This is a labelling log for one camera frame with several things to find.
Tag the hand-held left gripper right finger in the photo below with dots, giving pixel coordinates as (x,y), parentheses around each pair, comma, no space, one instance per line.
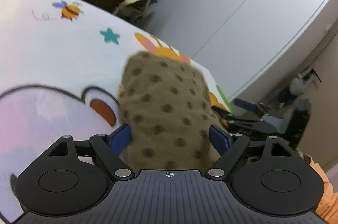
(219,139)

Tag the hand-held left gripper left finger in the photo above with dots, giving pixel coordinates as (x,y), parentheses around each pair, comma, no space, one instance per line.
(121,138)

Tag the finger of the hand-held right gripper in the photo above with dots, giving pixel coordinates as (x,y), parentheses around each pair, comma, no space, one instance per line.
(247,104)
(248,126)

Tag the brown polka dot sweater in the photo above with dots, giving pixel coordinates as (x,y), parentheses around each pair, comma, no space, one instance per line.
(163,107)

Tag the person's orange clothing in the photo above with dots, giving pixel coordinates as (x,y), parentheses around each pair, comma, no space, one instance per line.
(327,192)

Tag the white wardrobe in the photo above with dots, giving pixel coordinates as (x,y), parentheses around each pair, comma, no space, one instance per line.
(237,15)

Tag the cartoon printed blanket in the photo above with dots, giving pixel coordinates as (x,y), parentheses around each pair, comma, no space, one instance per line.
(52,54)

